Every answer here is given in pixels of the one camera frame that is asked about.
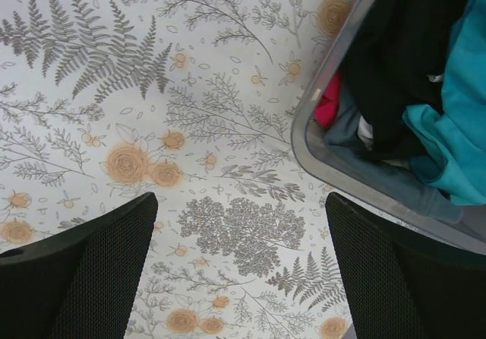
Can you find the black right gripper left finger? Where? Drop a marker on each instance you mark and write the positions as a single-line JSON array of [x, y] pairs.
[[80, 283]]

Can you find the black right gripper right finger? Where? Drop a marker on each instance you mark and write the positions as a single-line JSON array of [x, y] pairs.
[[402, 284]]

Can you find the teal t shirt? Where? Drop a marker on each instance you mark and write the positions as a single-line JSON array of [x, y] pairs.
[[455, 139]]

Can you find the grey blue garment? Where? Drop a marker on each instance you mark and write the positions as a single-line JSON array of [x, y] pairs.
[[398, 183]]

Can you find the white garment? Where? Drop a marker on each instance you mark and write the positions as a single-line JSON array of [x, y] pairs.
[[365, 133]]

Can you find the clear plastic storage bin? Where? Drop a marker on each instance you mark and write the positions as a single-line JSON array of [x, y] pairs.
[[315, 159]]

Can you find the pink garment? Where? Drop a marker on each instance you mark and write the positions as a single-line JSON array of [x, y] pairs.
[[328, 107]]

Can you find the floral patterned table mat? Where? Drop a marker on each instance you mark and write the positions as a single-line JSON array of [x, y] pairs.
[[192, 100]]

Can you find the black t shirt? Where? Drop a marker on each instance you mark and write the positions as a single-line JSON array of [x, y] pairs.
[[400, 45]]

